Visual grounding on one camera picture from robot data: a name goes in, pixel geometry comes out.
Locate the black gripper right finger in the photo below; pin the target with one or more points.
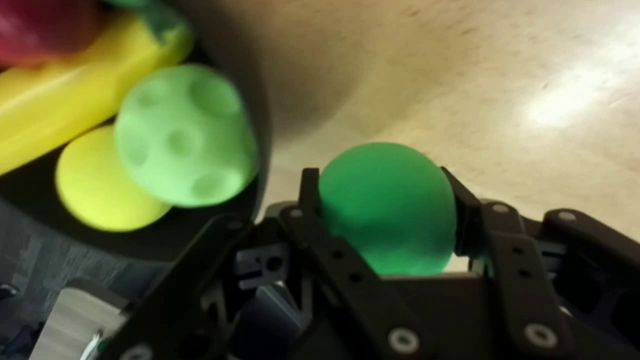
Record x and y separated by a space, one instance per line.
564 286

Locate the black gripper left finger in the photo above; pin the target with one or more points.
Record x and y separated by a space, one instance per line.
246 290

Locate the light green dimpled ball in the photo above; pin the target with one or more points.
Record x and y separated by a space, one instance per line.
186 138

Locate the small yellow lemon ball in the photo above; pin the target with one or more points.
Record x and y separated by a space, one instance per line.
96 191

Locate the dark green ball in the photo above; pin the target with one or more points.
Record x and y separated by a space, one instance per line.
393 204

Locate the yellow banana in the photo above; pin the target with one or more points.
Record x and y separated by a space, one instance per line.
47 107

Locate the red radish with greens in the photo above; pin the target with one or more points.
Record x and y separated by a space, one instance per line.
39 31

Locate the near black bowl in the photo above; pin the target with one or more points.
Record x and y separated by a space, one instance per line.
29 191

